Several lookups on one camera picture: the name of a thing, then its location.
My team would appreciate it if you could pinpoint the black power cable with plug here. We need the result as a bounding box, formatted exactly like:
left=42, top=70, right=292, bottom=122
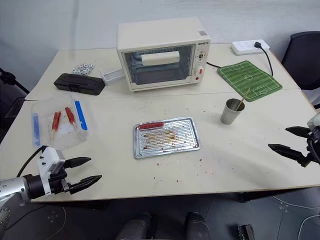
left=205, top=40, right=274, bottom=77

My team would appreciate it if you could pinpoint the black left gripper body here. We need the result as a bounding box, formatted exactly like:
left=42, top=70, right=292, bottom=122
left=48, top=169, right=73, bottom=195

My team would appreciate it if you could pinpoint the dark rounded shape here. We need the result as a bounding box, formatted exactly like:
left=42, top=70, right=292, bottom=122
left=116, top=212, right=154, bottom=240
left=184, top=211, right=210, bottom=240

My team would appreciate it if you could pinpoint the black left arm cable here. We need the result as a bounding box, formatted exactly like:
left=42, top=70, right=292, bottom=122
left=16, top=145, right=49, bottom=179

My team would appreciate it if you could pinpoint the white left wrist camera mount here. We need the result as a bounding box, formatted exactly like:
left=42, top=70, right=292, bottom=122
left=36, top=147, right=67, bottom=196

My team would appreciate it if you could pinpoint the small black floor object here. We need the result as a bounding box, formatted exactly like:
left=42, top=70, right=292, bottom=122
left=236, top=224, right=252, bottom=240

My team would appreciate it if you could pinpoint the cream toaster oven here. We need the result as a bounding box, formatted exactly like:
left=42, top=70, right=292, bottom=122
left=116, top=16, right=212, bottom=93

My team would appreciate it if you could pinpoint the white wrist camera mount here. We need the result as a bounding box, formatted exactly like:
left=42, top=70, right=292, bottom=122
left=36, top=147, right=67, bottom=196
left=306, top=115, right=320, bottom=131

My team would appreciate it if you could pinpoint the red sausage on stick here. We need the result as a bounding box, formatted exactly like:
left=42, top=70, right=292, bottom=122
left=50, top=110, right=62, bottom=141
left=64, top=106, right=78, bottom=131

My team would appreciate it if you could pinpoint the thin wooden stick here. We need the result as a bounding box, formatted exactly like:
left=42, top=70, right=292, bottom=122
left=235, top=87, right=252, bottom=111

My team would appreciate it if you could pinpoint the white power strip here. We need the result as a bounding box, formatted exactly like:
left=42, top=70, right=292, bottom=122
left=230, top=39, right=271, bottom=56

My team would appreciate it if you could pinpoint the silver ribbed baking tray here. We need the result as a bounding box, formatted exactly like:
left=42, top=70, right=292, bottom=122
left=132, top=116, right=202, bottom=160

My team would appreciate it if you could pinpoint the dark office chair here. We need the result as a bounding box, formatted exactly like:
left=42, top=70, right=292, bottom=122
left=281, top=30, right=320, bottom=91

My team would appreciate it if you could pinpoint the clear plastic container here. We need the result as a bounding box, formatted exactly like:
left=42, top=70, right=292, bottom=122
left=30, top=93, right=94, bottom=151

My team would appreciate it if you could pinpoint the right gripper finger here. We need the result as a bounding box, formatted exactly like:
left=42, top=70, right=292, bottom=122
left=267, top=143, right=308, bottom=164
left=285, top=126, right=311, bottom=138

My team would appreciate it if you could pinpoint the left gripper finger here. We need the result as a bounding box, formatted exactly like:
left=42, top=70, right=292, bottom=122
left=65, top=156, right=92, bottom=169
left=69, top=174, right=103, bottom=196

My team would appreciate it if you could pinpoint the steel cup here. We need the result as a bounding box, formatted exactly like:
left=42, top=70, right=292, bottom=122
left=220, top=98, right=247, bottom=125

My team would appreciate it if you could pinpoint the small white plastic tray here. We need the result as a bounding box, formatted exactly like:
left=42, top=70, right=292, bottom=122
left=99, top=68, right=126, bottom=86

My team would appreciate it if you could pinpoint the black and white dice pack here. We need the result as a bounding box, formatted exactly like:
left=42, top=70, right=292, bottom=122
left=72, top=62, right=96, bottom=76

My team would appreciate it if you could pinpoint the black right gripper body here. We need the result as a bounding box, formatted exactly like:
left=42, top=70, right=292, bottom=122
left=298, top=129, right=320, bottom=169

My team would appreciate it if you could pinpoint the black tripod stand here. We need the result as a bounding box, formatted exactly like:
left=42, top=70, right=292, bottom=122
left=0, top=66, right=31, bottom=119

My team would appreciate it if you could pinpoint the black oblong case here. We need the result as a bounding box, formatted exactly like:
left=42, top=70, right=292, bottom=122
left=52, top=72, right=106, bottom=97

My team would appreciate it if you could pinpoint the blue container clip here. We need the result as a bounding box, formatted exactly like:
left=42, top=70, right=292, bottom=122
left=31, top=112, right=42, bottom=147
left=73, top=99, right=89, bottom=131

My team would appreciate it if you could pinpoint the green soccer field mat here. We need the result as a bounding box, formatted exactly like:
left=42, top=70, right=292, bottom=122
left=217, top=60, right=284, bottom=103

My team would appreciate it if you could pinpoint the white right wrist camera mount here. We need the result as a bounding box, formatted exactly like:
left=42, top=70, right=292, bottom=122
left=306, top=115, right=320, bottom=131

